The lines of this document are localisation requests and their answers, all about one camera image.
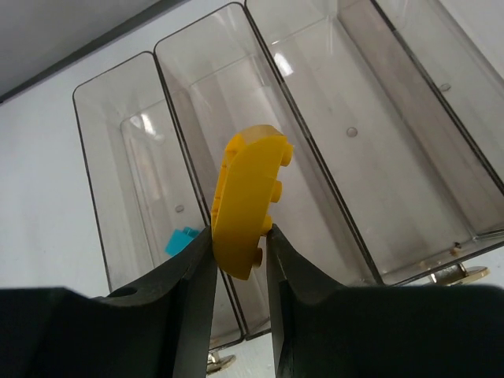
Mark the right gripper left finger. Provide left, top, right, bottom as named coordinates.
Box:
left=1, top=229, right=217, bottom=377

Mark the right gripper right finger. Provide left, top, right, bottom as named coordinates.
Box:
left=266, top=226, right=503, bottom=377

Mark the teal lego brick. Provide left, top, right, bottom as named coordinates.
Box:
left=165, top=227, right=199, bottom=257

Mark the yellow lego plate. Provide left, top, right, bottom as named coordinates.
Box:
left=211, top=124, right=294, bottom=280

